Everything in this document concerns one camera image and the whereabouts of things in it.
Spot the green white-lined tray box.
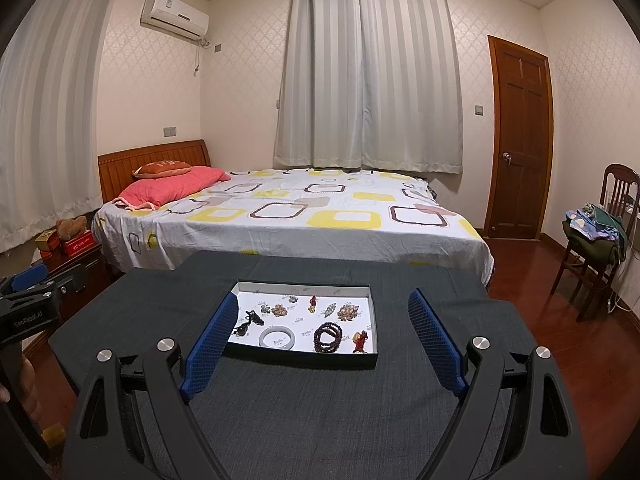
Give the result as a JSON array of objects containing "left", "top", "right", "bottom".
[{"left": 224, "top": 281, "right": 378, "bottom": 370}]

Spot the wooden headboard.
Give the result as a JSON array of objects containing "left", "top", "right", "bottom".
[{"left": 96, "top": 138, "right": 213, "bottom": 205}]

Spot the red tassel gold coin charm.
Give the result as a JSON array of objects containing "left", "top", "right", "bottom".
[{"left": 352, "top": 330, "right": 369, "bottom": 354}]

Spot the white air conditioner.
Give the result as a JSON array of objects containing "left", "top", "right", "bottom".
[{"left": 140, "top": 0, "right": 209, "bottom": 41}]

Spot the dark wooden chair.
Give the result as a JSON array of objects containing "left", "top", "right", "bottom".
[{"left": 551, "top": 164, "right": 639, "bottom": 322}]

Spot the clothes pile on chair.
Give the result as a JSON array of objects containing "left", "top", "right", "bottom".
[{"left": 565, "top": 203, "right": 627, "bottom": 262}]

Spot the black gourd pendant charm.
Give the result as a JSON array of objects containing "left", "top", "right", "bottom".
[{"left": 232, "top": 310, "right": 265, "bottom": 337}]

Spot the grey window curtain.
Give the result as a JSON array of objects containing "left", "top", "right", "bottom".
[{"left": 273, "top": 0, "right": 463, "bottom": 174}]

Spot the white jade bangle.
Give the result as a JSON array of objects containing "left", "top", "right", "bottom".
[{"left": 258, "top": 326, "right": 296, "bottom": 351}]

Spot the silver leaf brooch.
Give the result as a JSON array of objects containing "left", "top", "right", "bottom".
[{"left": 323, "top": 302, "right": 337, "bottom": 318}]

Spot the bed with patterned sheet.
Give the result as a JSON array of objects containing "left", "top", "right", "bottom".
[{"left": 91, "top": 169, "right": 495, "bottom": 284}]

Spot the person's left hand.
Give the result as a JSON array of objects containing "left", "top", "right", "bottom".
[{"left": 8, "top": 342, "right": 42, "bottom": 428}]

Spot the brown teddy bear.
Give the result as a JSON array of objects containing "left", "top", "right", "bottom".
[{"left": 55, "top": 214, "right": 87, "bottom": 242}]

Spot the pink pillow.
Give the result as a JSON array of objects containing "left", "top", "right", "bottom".
[{"left": 111, "top": 166, "right": 231, "bottom": 210}]

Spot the dark wooden nightstand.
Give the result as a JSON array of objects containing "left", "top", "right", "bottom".
[{"left": 40, "top": 244, "right": 120, "bottom": 322}]

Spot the dark red bead bracelet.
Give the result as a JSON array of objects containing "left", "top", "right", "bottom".
[{"left": 312, "top": 320, "right": 345, "bottom": 354}]

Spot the red gift box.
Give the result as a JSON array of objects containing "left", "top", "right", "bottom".
[{"left": 61, "top": 230, "right": 96, "bottom": 259}]

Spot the white side curtain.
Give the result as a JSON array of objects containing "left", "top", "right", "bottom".
[{"left": 1, "top": 0, "right": 113, "bottom": 250}]

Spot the dark grey table cloth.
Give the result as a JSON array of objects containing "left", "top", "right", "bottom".
[{"left": 50, "top": 252, "right": 535, "bottom": 479}]

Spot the brown wooden door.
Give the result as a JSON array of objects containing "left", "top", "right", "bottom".
[{"left": 484, "top": 36, "right": 553, "bottom": 240}]

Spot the orange cushion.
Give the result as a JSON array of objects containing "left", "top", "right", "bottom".
[{"left": 132, "top": 160, "right": 192, "bottom": 180}]

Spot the rose gold crystal brooch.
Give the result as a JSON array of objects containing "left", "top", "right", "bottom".
[{"left": 337, "top": 304, "right": 359, "bottom": 322}]

